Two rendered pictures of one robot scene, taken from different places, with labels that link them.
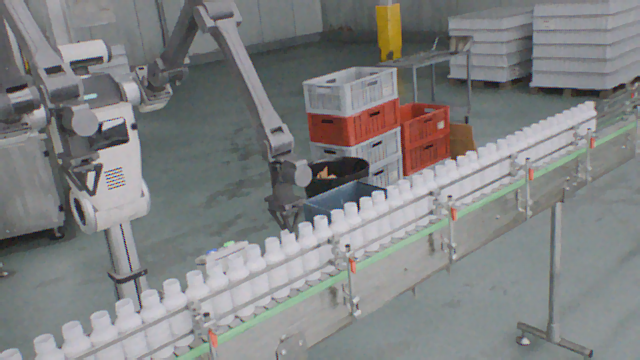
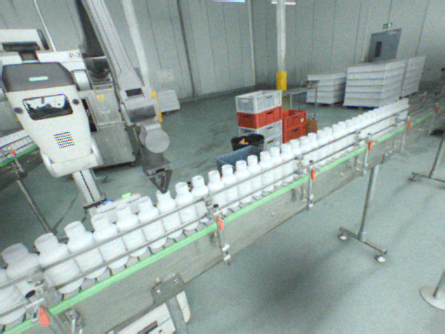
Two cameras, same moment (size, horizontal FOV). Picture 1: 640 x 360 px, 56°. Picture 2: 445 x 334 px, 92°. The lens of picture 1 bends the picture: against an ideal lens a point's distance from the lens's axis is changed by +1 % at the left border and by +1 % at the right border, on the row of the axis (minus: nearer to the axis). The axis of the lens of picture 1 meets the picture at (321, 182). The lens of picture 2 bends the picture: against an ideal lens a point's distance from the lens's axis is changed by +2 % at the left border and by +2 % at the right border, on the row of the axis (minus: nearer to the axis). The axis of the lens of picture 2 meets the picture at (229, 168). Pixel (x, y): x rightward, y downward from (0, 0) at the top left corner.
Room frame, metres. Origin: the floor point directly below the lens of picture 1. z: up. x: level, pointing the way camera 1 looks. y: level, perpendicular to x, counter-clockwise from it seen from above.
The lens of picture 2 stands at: (0.97, -0.18, 1.48)
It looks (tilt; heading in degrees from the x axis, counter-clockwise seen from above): 25 degrees down; 8
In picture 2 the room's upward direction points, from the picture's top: 7 degrees counter-clockwise
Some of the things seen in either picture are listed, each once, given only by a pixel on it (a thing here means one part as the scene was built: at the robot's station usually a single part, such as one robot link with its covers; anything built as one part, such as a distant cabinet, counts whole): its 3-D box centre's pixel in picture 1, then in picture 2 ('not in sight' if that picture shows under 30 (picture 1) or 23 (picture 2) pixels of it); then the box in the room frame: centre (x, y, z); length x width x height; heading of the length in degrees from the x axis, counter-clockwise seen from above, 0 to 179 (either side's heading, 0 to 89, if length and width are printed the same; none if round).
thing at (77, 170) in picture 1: (85, 176); not in sight; (1.33, 0.54, 1.44); 0.07 x 0.07 x 0.09; 39
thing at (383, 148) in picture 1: (356, 148); (260, 130); (4.31, -0.30, 0.55); 0.61 x 0.41 x 0.22; 136
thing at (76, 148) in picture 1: (75, 145); not in sight; (1.34, 0.55, 1.51); 0.10 x 0.07 x 0.07; 39
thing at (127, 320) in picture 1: (130, 334); not in sight; (1.21, 0.48, 1.08); 0.06 x 0.06 x 0.17
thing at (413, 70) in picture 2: not in sight; (395, 78); (8.93, -4.86, 0.59); 1.25 x 1.03 x 1.17; 130
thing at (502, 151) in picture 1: (501, 161); (348, 135); (2.13, -0.69, 1.08); 0.06 x 0.06 x 0.17
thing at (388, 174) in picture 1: (359, 175); (261, 143); (4.32, -0.29, 0.33); 0.61 x 0.41 x 0.22; 135
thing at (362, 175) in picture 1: (339, 212); (249, 160); (3.66, -0.10, 0.32); 0.45 x 0.45 x 0.64
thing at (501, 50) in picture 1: (501, 46); (330, 88); (9.01, -2.89, 0.50); 1.23 x 1.05 x 1.00; 127
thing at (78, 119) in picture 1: (72, 106); not in sight; (1.31, 0.52, 1.60); 0.12 x 0.09 x 0.12; 40
